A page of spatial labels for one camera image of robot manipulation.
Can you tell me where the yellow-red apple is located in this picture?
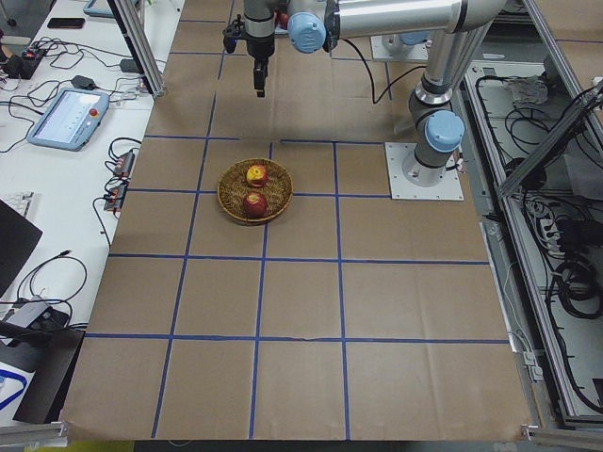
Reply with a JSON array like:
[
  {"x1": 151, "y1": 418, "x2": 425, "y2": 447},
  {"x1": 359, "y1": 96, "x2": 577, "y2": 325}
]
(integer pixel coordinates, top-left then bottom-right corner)
[{"x1": 246, "y1": 164, "x2": 269, "y2": 187}]

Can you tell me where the woven wicker basket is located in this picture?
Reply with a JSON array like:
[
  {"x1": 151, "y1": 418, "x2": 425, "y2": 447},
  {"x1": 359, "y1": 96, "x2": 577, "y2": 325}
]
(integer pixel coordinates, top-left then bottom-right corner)
[{"x1": 217, "y1": 158, "x2": 293, "y2": 225}]

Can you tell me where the red apple in basket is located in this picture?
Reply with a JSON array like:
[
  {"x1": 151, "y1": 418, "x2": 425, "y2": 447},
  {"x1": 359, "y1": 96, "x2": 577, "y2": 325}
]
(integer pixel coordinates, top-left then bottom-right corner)
[{"x1": 242, "y1": 191, "x2": 268, "y2": 219}]

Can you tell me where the blue teach pendant tablet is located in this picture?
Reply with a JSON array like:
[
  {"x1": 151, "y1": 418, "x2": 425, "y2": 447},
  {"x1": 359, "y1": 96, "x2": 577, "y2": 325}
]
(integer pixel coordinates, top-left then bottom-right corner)
[{"x1": 26, "y1": 88, "x2": 109, "y2": 152}]

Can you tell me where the black smartphone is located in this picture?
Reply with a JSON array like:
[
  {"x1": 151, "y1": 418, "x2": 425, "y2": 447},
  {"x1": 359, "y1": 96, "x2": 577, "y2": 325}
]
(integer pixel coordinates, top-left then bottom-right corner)
[{"x1": 47, "y1": 17, "x2": 86, "y2": 29}]

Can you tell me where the white keyboard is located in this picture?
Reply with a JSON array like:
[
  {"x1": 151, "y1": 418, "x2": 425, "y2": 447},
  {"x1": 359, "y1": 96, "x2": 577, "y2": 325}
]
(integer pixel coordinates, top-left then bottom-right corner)
[{"x1": 1, "y1": 191, "x2": 37, "y2": 219}]

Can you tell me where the black laptop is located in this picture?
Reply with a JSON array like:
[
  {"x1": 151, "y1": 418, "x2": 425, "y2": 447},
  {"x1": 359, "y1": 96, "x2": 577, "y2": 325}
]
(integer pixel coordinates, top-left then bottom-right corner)
[{"x1": 0, "y1": 202, "x2": 42, "y2": 295}]

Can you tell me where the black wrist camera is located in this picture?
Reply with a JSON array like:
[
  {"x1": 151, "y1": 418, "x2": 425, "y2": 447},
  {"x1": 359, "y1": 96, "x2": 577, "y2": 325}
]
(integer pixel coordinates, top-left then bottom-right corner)
[{"x1": 222, "y1": 14, "x2": 244, "y2": 54}]

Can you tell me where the aluminium frame post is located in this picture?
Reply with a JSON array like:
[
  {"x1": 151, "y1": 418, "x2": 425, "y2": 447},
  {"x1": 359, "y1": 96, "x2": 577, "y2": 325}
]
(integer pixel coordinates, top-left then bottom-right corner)
[{"x1": 107, "y1": 0, "x2": 166, "y2": 98}]

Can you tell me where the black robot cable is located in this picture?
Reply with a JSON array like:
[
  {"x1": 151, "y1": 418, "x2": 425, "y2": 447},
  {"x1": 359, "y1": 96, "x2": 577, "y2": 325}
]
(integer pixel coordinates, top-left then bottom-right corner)
[{"x1": 341, "y1": 38, "x2": 428, "y2": 105}]

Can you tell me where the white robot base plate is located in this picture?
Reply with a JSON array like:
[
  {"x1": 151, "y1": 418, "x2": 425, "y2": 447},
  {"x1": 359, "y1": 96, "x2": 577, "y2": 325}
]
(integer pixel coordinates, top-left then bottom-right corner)
[{"x1": 384, "y1": 142, "x2": 464, "y2": 202}]

